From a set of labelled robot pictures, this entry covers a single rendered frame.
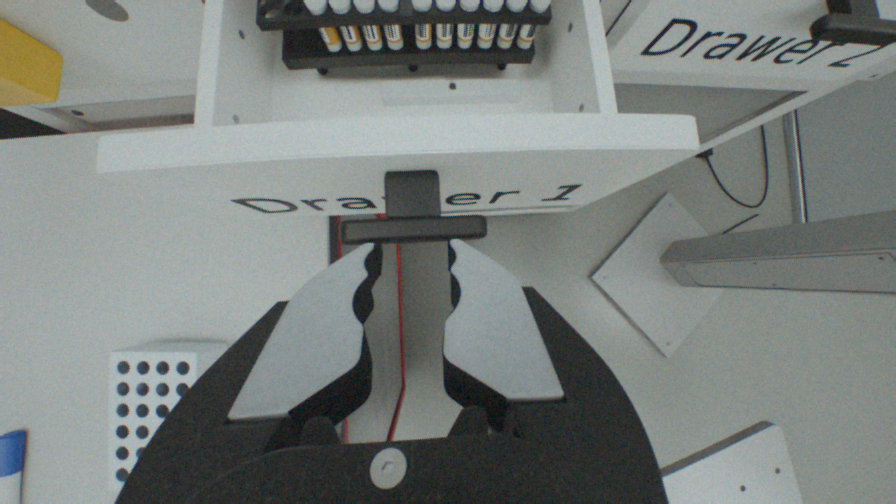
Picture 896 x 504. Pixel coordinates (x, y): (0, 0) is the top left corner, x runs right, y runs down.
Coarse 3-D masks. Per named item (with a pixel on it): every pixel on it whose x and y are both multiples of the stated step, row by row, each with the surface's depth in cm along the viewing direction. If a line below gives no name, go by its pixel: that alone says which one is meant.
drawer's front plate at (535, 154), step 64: (192, 128) 11; (256, 128) 11; (320, 128) 12; (384, 128) 12; (448, 128) 12; (512, 128) 12; (576, 128) 12; (640, 128) 12; (192, 192) 15; (256, 192) 15; (320, 192) 16; (448, 192) 18; (576, 192) 19
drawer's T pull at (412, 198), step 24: (384, 192) 13; (408, 192) 13; (432, 192) 13; (408, 216) 13; (432, 216) 13; (456, 216) 13; (480, 216) 13; (360, 240) 13; (384, 240) 13; (408, 240) 13; (432, 240) 13
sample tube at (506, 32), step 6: (510, 0) 15; (516, 0) 15; (522, 0) 15; (510, 6) 15; (516, 6) 15; (522, 6) 15; (504, 24) 17; (504, 30) 17; (510, 30) 17; (498, 36) 18; (504, 36) 18; (510, 36) 17; (498, 42) 18; (504, 42) 18; (510, 42) 18
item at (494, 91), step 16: (432, 80) 20; (448, 80) 21; (464, 80) 21; (480, 80) 21; (496, 80) 21; (512, 80) 21; (384, 96) 20; (400, 96) 20; (416, 96) 20; (432, 96) 20; (448, 96) 20; (464, 96) 21; (480, 96) 21; (496, 96) 21; (512, 96) 21
